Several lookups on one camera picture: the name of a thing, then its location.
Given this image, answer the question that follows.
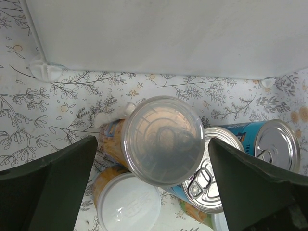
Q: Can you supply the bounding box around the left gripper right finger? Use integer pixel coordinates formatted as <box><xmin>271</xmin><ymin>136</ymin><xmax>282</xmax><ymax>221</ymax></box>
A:
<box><xmin>208</xmin><ymin>138</ymin><xmax>308</xmax><ymax>231</ymax></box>

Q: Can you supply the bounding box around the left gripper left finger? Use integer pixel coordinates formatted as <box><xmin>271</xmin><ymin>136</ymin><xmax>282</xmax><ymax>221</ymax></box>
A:
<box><xmin>0</xmin><ymin>136</ymin><xmax>98</xmax><ymax>231</ymax></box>

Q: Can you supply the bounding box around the blue can pull-tab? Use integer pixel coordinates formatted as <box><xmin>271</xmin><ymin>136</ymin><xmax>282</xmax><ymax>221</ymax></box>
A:
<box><xmin>164</xmin><ymin>127</ymin><xmax>244</xmax><ymax>214</ymax></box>
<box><xmin>218</xmin><ymin>119</ymin><xmax>302</xmax><ymax>173</ymax></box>

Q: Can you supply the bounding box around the tall can clear lid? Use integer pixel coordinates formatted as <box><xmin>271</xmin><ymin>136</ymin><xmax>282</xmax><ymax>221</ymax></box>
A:
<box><xmin>93</xmin><ymin>95</ymin><xmax>205</xmax><ymax>188</ymax></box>

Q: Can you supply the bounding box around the short can clear lid front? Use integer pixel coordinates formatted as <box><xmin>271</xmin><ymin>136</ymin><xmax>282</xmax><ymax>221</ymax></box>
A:
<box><xmin>178</xmin><ymin>199</ymin><xmax>229</xmax><ymax>231</ymax></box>

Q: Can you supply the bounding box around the short can white lid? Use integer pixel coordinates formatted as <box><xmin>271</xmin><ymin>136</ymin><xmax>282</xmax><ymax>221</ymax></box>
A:
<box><xmin>92</xmin><ymin>165</ymin><xmax>161</xmax><ymax>231</ymax></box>

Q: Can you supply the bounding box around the white plastic storage cabinet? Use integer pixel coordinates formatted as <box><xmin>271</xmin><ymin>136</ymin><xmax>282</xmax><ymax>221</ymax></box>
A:
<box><xmin>21</xmin><ymin>0</ymin><xmax>308</xmax><ymax>79</ymax></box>

